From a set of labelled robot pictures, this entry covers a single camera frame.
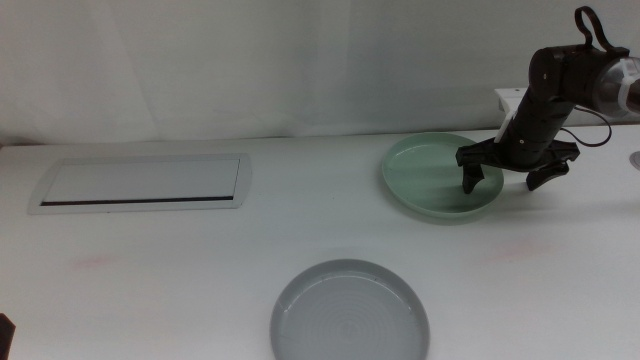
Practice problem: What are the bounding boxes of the black strap loop right arm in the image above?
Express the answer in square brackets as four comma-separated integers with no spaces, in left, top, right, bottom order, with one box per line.
[573,5,630,54]

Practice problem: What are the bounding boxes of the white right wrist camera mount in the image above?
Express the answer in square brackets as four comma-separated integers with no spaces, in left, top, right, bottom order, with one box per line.
[494,88,529,144]

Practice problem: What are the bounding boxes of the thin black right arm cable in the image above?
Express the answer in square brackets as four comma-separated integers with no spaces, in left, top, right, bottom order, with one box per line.
[559,104,613,148]

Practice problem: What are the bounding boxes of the white fabric backdrop curtain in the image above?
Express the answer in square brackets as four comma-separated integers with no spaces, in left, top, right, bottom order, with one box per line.
[0,0,640,147]

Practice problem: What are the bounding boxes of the mint green shallow plastic bowl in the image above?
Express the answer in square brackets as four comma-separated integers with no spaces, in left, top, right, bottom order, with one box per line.
[380,131,505,219]

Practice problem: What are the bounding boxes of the grey shallow plastic bowl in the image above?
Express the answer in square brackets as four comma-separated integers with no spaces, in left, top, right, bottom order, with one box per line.
[269,258,431,360]

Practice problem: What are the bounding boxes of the silver table cable hatch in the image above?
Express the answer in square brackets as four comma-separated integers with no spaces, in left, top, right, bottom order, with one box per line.
[27,153,253,216]

